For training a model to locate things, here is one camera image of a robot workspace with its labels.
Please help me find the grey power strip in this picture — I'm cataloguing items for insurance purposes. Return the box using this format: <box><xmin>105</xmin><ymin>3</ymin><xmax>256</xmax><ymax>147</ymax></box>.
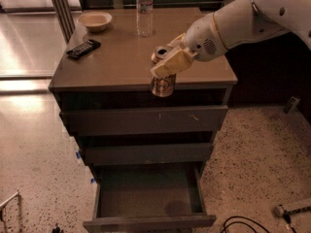
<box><xmin>273</xmin><ymin>198</ymin><xmax>311</xmax><ymax>217</ymax></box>

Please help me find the black floor cable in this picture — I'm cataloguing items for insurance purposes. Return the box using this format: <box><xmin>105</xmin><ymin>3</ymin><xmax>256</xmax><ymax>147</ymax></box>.
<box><xmin>220</xmin><ymin>215</ymin><xmax>271</xmax><ymax>233</ymax></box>

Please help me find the grey drawer cabinet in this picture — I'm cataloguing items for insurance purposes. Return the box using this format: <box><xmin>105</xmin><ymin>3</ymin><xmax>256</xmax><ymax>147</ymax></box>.
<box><xmin>49</xmin><ymin>8</ymin><xmax>237</xmax><ymax>175</ymax></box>

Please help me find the grey open bottom drawer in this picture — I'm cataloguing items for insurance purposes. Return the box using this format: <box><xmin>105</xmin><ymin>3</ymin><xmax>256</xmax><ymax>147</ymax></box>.
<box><xmin>84</xmin><ymin>162</ymin><xmax>216</xmax><ymax>233</ymax></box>

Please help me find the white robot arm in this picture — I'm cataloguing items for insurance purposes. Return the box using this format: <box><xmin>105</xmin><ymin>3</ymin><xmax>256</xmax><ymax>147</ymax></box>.
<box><xmin>151</xmin><ymin>0</ymin><xmax>311</xmax><ymax>78</ymax></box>

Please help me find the grey top drawer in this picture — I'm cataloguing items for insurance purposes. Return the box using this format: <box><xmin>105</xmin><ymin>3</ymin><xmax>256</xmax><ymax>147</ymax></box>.
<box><xmin>61</xmin><ymin>106</ymin><xmax>227</xmax><ymax>136</ymax></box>

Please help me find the black snack bar packet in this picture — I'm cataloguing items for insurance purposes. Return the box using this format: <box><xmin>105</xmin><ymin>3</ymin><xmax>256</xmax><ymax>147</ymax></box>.
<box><xmin>66</xmin><ymin>39</ymin><xmax>101</xmax><ymax>59</ymax></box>

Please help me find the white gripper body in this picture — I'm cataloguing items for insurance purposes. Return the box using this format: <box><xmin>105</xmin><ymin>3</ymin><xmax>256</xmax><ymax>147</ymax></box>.
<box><xmin>184</xmin><ymin>14</ymin><xmax>227</xmax><ymax>61</ymax></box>

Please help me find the metal stand left corner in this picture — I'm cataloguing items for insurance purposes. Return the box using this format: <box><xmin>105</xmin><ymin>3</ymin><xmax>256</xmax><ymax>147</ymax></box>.
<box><xmin>0</xmin><ymin>190</ymin><xmax>22</xmax><ymax>233</ymax></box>

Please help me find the blue tape piece upper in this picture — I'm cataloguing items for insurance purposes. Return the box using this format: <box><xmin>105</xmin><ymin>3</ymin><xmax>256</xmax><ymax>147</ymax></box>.
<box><xmin>76</xmin><ymin>151</ymin><xmax>82</xmax><ymax>159</ymax></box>

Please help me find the white ceramic bowl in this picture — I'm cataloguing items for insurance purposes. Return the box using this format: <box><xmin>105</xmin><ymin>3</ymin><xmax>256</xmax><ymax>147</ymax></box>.
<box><xmin>77</xmin><ymin>12</ymin><xmax>112</xmax><ymax>33</ymax></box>

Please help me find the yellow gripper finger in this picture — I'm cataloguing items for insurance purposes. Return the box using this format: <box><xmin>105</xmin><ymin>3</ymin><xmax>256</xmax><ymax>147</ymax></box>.
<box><xmin>167</xmin><ymin>33</ymin><xmax>186</xmax><ymax>49</ymax></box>
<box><xmin>151</xmin><ymin>47</ymin><xmax>197</xmax><ymax>79</ymax></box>

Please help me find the clear plastic water bottle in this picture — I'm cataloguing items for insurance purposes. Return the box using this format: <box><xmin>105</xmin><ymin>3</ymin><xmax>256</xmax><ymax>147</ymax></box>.
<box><xmin>136</xmin><ymin>0</ymin><xmax>154</xmax><ymax>37</ymax></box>

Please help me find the grey middle drawer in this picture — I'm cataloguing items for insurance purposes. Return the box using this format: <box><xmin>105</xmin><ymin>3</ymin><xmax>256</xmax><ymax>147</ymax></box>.
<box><xmin>84</xmin><ymin>143</ymin><xmax>214</xmax><ymax>166</ymax></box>

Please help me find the orange soda can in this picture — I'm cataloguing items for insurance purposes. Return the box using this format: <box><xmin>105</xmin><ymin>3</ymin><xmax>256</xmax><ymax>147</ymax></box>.
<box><xmin>151</xmin><ymin>46</ymin><xmax>176</xmax><ymax>98</ymax></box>

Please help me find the small wall outlet box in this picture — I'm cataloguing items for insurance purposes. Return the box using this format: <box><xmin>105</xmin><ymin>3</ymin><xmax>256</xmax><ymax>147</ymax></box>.
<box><xmin>283</xmin><ymin>96</ymin><xmax>300</xmax><ymax>114</ymax></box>

